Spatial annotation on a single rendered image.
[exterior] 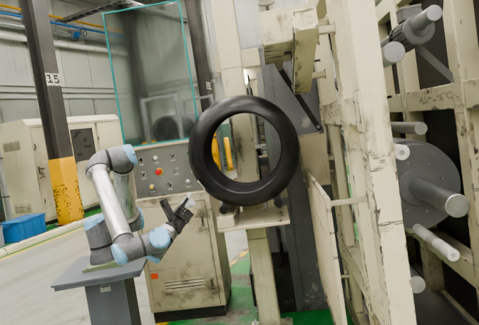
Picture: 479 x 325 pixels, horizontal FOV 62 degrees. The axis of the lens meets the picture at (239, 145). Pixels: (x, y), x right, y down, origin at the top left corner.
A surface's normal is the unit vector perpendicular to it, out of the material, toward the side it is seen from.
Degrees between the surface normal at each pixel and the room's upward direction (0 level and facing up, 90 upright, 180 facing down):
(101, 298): 90
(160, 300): 90
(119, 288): 90
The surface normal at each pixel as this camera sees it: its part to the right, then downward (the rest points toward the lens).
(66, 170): 0.89, -0.11
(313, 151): -0.08, 0.07
